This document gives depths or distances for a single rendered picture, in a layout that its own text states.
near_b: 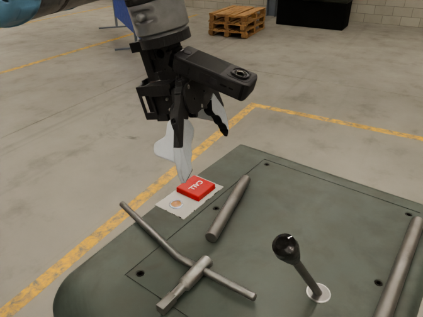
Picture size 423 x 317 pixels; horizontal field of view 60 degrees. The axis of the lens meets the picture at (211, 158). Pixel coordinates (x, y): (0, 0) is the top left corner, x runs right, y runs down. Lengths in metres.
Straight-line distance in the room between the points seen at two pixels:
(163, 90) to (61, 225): 2.35
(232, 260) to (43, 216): 2.40
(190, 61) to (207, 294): 0.34
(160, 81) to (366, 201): 0.49
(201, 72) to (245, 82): 0.06
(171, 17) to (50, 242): 2.32
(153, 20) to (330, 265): 0.46
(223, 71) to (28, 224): 2.53
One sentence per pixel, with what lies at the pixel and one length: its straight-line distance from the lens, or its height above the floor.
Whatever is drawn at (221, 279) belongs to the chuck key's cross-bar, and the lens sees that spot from 0.59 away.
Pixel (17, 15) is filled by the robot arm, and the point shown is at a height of 1.65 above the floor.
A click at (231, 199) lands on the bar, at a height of 1.28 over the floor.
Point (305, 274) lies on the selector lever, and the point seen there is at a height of 1.33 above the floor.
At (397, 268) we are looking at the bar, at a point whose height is 1.28.
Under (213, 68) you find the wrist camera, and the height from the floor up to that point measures 1.57.
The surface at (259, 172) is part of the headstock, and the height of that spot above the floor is 1.26.
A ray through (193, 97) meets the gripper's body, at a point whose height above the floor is 1.52.
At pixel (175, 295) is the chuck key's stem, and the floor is 1.27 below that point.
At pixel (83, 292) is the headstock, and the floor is 1.25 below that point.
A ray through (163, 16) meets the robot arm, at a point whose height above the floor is 1.63.
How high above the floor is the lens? 1.71
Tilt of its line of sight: 31 degrees down
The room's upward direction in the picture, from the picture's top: straight up
